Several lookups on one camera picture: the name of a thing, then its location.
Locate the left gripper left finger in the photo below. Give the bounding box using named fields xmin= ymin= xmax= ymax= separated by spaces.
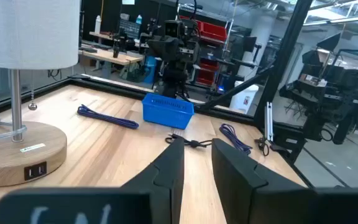
xmin=121 ymin=138 xmax=185 ymax=224

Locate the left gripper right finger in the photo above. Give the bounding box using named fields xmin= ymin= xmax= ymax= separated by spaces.
xmin=211 ymin=138 xmax=318 ymax=224

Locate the purple braided USB cable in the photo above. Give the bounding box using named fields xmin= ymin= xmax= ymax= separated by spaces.
xmin=76 ymin=104 xmax=140 ymax=130
xmin=219 ymin=123 xmax=254 ymax=156

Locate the shelf with red bins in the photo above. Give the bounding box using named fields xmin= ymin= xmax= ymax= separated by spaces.
xmin=178 ymin=14 xmax=229 ymax=87

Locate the blue bin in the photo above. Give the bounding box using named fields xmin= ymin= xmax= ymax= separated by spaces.
xmin=144 ymin=55 xmax=158 ymax=85

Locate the blue plastic basket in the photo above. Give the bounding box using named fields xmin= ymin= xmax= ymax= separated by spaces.
xmin=141 ymin=92 xmax=195 ymax=130

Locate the white bucket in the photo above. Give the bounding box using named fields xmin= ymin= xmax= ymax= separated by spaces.
xmin=229 ymin=80 xmax=260 ymax=114

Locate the wooden workbench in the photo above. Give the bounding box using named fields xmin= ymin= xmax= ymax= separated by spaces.
xmin=78 ymin=48 xmax=145 ymax=80

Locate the black background robot station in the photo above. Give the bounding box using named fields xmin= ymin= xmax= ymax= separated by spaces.
xmin=279 ymin=30 xmax=358 ymax=146

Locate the white shade wooden table lamp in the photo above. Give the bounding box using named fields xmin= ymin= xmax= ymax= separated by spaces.
xmin=0 ymin=0 xmax=81 ymax=187

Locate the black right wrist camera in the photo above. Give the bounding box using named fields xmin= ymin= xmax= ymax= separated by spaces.
xmin=164 ymin=19 xmax=186 ymax=40

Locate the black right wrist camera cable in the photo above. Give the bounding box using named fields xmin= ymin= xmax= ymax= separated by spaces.
xmin=175 ymin=0 xmax=198 ymax=21

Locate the silver aluminium bracket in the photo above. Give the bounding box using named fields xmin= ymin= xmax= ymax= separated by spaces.
xmin=264 ymin=101 xmax=275 ymax=142

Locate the black aluminium table frame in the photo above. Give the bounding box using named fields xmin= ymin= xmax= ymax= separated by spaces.
xmin=0 ymin=0 xmax=315 ymax=163

